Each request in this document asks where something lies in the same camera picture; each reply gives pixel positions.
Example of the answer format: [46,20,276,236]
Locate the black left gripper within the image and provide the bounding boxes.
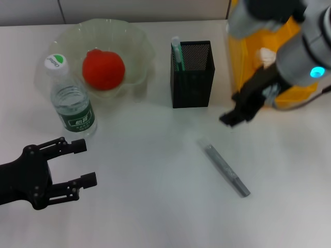
[0,136,98,211]

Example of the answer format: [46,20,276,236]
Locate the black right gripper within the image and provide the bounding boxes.
[219,63,281,128]

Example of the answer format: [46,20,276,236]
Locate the clear bottle with green label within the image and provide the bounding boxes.
[44,53,98,137]

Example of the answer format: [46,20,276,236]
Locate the white paper ball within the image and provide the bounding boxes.
[255,47,278,69]

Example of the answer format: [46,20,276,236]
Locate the mint green utility knife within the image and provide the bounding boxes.
[171,36,187,72]

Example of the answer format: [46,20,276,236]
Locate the red-orange knitted orange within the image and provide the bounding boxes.
[82,49,127,91]

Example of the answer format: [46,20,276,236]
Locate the grey marker pen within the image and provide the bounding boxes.
[199,139,251,198]

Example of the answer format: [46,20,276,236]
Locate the black mesh pen holder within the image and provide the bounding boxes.
[170,40,216,109]

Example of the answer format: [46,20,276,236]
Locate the translucent green fruit plate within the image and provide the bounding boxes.
[38,18,156,100]

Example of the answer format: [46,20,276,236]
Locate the yellow plastic bin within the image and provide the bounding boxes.
[226,0,319,111]

